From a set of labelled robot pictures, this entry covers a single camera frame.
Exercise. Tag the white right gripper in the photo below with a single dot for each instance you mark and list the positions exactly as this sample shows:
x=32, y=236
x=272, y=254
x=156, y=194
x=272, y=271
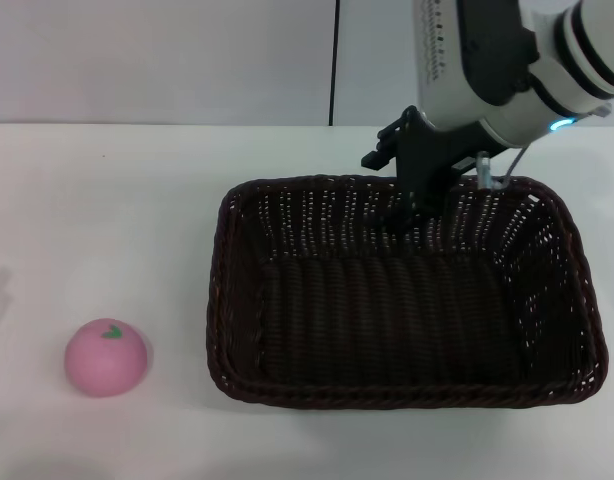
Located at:
x=447, y=60

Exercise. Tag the dark brown woven basket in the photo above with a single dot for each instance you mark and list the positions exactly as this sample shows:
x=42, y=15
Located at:
x=337, y=325

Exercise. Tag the pink toy peach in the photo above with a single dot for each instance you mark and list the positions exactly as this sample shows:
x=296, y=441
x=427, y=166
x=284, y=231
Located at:
x=104, y=362

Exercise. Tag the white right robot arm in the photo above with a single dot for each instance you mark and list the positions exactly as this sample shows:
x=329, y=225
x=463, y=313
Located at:
x=587, y=45

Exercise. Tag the dark vertical wall strip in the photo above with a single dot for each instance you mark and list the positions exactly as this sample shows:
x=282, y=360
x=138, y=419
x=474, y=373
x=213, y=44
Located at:
x=334, y=60

